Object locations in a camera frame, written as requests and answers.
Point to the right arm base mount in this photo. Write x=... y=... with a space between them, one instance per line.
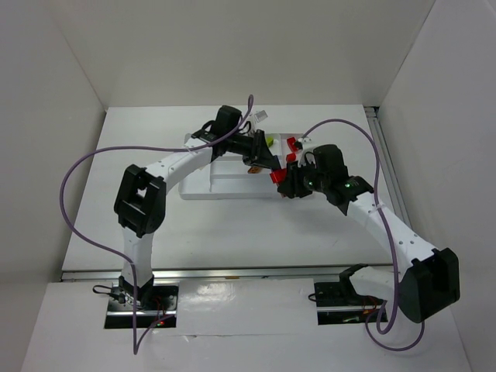
x=338 y=303

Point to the aluminium rail front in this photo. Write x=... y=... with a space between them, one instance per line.
x=220 y=273

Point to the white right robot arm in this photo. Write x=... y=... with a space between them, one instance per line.
x=427 y=279

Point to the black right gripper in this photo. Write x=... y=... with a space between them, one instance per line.
x=293 y=180

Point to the brown lego plate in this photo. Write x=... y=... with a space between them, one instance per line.
x=254 y=169

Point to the aluminium rail right side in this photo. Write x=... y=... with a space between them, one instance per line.
x=383 y=155

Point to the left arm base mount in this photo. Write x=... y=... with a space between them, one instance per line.
x=161 y=303

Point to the white compartment tray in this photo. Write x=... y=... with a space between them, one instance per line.
x=228 y=178

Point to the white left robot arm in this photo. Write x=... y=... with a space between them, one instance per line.
x=141 y=200

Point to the aluminium rail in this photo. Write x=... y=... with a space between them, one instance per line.
x=383 y=155
x=220 y=273

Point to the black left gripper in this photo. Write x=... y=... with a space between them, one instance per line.
x=255 y=149

